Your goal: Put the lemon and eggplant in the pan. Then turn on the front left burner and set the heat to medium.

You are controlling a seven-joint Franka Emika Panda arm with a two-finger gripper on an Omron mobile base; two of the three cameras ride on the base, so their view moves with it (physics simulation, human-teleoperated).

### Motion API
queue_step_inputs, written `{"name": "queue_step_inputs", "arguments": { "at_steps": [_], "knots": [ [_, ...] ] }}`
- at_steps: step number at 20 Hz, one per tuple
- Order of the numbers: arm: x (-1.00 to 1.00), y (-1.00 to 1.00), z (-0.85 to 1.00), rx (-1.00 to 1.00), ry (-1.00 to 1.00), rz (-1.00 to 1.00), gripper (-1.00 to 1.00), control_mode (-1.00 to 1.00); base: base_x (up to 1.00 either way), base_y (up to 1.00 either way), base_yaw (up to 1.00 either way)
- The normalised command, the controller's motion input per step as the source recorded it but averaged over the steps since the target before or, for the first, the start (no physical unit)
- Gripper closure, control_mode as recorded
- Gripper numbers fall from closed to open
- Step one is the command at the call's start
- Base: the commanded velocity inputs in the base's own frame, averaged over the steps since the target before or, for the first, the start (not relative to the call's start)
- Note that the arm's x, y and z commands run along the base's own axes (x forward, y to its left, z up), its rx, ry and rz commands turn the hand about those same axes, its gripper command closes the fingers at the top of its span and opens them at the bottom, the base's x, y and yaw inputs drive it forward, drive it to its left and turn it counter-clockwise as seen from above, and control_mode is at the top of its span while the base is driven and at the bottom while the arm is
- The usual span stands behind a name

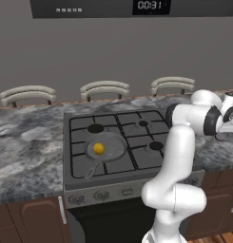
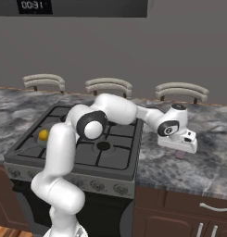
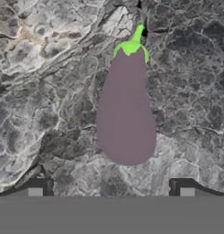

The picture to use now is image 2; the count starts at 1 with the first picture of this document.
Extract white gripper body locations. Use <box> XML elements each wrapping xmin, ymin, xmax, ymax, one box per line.
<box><xmin>157</xmin><ymin>135</ymin><xmax>198</xmax><ymax>155</ymax></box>

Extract purple eggplant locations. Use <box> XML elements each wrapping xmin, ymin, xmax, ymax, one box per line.
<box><xmin>175</xmin><ymin>150</ymin><xmax>189</xmax><ymax>160</ymax></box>

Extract yellow lemon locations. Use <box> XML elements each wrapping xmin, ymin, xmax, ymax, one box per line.
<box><xmin>38</xmin><ymin>129</ymin><xmax>51</xmax><ymax>142</ymax></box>

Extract brown drawer front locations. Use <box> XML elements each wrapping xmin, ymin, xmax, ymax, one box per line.
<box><xmin>163</xmin><ymin>190</ymin><xmax>227</xmax><ymax>221</ymax></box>

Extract grey gas hob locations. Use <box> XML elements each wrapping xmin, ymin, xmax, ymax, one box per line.
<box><xmin>3</xmin><ymin>103</ymin><xmax>145</xmax><ymax>200</ymax></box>

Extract grey stove knob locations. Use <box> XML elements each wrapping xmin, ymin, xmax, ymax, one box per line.
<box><xmin>90</xmin><ymin>180</ymin><xmax>106</xmax><ymax>193</ymax></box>
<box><xmin>75</xmin><ymin>179</ymin><xmax>87</xmax><ymax>190</ymax></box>
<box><xmin>7</xmin><ymin>167</ymin><xmax>21</xmax><ymax>179</ymax></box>
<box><xmin>113</xmin><ymin>183</ymin><xmax>129</xmax><ymax>195</ymax></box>

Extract brown cupboard door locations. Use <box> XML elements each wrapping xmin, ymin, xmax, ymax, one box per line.
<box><xmin>208</xmin><ymin>219</ymin><xmax>227</xmax><ymax>237</ymax></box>
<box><xmin>0</xmin><ymin>164</ymin><xmax>30</xmax><ymax>231</ymax></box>
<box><xmin>139</xmin><ymin>212</ymin><xmax>209</xmax><ymax>237</ymax></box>

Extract black oven door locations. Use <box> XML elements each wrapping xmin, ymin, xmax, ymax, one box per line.
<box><xmin>9</xmin><ymin>179</ymin><xmax>134</xmax><ymax>237</ymax></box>

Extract black microwave oven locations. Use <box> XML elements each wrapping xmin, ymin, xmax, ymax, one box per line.
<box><xmin>0</xmin><ymin>0</ymin><xmax>149</xmax><ymax>19</ymax></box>

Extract silver drawer handle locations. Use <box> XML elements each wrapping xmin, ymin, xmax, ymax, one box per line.
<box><xmin>199</xmin><ymin>202</ymin><xmax>227</xmax><ymax>213</ymax></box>

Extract silver cupboard handle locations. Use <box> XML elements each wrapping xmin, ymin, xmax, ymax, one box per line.
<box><xmin>195</xmin><ymin>222</ymin><xmax>205</xmax><ymax>237</ymax></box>
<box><xmin>210</xmin><ymin>224</ymin><xmax>219</xmax><ymax>237</ymax></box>

